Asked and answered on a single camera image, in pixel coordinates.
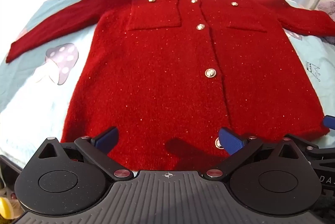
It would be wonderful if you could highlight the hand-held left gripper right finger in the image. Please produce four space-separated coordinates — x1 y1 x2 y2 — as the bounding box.
205 127 299 180

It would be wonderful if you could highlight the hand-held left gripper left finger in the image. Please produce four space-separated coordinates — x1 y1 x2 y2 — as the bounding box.
39 126 133 181

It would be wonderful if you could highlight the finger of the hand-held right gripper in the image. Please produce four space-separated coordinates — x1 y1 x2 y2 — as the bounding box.
323 114 335 131
285 134 335 160

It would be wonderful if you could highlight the red knit cardigan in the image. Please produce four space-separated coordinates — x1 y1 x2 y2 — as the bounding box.
6 0 335 171

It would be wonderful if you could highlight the teal mushroom print bed sheet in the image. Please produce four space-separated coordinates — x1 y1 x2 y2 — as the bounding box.
0 0 335 162

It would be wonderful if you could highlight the purple plush toy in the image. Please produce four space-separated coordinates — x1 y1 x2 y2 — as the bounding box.
317 0 335 22

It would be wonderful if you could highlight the yellow round object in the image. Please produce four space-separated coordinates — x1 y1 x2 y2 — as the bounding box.
0 196 12 219

